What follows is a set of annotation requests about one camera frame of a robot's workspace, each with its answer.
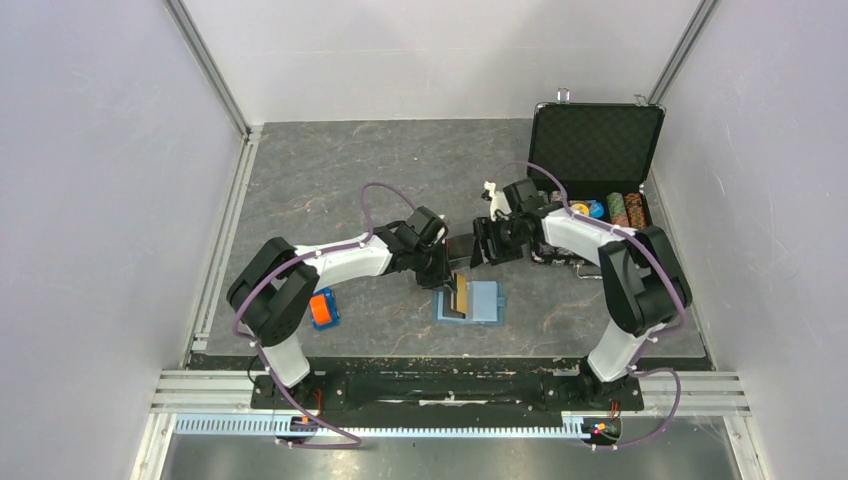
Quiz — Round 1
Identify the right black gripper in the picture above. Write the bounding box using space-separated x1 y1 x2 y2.
470 214 526 268

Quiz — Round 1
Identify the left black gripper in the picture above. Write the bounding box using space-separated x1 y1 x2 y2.
410 239 457 295

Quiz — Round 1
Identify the blue card holder wallet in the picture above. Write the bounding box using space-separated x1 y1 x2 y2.
432 281 507 326

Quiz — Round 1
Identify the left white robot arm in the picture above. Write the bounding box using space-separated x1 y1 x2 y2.
226 206 454 408

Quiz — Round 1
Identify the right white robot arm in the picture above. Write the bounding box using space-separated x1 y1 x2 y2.
470 178 692 408

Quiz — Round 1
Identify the black poker chip case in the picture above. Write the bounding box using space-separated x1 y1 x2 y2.
528 97 666 230

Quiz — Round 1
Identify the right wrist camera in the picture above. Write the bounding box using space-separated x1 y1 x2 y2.
481 181 512 221

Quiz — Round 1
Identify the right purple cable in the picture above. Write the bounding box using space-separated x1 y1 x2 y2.
510 160 689 453

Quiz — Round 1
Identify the purple cable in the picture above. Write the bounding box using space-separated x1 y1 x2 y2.
231 182 419 450
510 160 689 453

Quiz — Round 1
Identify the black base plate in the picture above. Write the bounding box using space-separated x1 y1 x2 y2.
289 357 645 428

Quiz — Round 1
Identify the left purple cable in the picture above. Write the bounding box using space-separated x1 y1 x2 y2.
231 182 419 450

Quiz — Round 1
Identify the white slotted cable duct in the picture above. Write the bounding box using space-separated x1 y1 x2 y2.
174 413 620 440

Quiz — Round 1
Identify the right aluminium frame post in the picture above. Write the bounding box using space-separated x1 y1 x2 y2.
647 0 721 104

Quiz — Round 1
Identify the aluminium frame post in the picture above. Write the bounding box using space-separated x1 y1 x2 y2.
163 0 252 138
647 0 721 104

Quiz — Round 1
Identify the left aluminium frame post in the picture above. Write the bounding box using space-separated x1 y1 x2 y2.
163 0 252 138

